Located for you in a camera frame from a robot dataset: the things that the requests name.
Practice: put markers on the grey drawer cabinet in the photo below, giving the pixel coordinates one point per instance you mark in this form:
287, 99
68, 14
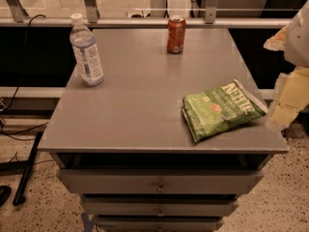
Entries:
134, 120

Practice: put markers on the red coke can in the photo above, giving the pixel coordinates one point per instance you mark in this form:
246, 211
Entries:
176, 33

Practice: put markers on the clear plastic water bottle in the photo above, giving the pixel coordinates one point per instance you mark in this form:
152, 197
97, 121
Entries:
84, 45

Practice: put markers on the top grey drawer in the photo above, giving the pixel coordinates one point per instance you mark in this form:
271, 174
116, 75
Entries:
159, 181

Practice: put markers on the metal railing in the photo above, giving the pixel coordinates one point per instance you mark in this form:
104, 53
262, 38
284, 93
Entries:
142, 13

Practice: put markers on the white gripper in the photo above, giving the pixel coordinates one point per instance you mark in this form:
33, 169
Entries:
297, 42

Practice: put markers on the bottom grey drawer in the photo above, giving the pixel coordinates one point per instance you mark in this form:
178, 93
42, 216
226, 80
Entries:
159, 224

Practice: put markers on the middle grey drawer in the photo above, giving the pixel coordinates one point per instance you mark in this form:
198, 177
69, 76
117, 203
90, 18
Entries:
161, 206

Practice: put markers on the grey drawer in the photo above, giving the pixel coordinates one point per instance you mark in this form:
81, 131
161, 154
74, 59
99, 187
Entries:
159, 224
161, 206
159, 181

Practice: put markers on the black stand leg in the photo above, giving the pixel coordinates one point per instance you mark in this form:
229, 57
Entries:
19, 197

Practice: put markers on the green jalapeno chip bag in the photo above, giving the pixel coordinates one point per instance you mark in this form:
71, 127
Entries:
220, 109

